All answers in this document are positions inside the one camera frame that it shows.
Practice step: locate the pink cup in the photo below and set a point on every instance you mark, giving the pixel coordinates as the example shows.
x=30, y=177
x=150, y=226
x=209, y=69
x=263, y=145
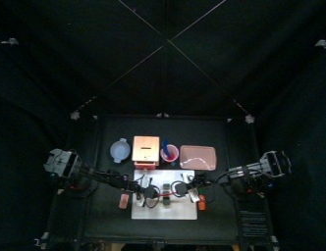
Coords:
x=169, y=155

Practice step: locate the wooden box with slot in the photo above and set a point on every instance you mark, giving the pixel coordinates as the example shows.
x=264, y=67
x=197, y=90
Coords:
x=145, y=150

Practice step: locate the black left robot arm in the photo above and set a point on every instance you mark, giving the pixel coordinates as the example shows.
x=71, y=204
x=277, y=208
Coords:
x=103, y=176

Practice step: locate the pale blue bowl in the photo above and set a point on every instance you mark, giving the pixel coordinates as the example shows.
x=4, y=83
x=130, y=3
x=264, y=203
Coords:
x=119, y=151

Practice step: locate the pink square plate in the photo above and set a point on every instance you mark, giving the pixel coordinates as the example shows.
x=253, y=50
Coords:
x=197, y=157

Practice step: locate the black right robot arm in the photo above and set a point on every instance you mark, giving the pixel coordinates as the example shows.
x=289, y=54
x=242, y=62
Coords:
x=248, y=170

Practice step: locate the salmon toy sushi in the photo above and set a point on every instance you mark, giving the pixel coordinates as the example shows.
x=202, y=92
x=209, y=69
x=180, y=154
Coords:
x=122, y=201

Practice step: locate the white cutting board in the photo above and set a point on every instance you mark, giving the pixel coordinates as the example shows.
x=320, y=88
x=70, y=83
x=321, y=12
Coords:
x=169, y=212

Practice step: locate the blue utensil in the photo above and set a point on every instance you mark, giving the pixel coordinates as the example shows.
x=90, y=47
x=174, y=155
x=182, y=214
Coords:
x=165, y=145

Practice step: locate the grey frame clamp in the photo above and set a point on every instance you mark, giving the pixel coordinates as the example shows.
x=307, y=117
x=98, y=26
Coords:
x=321, y=43
x=249, y=118
x=161, y=114
x=11, y=41
x=74, y=114

